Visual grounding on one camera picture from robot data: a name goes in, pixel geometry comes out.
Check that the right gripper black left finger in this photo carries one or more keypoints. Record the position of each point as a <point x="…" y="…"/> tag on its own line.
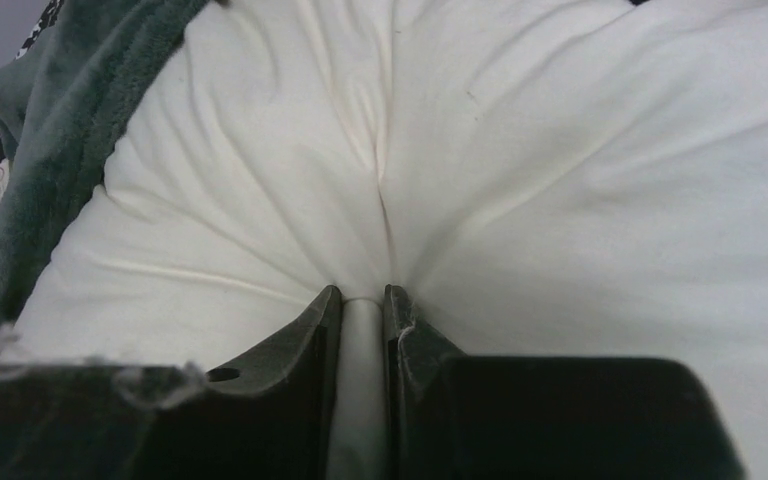
<point x="265" y="414"/>

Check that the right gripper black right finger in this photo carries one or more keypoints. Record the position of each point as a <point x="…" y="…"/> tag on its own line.
<point x="458" y="416"/>

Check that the white pillow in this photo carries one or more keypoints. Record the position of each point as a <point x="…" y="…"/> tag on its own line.
<point x="542" y="177"/>

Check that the grey plush pillowcase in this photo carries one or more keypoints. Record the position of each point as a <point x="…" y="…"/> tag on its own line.
<point x="63" y="106"/>

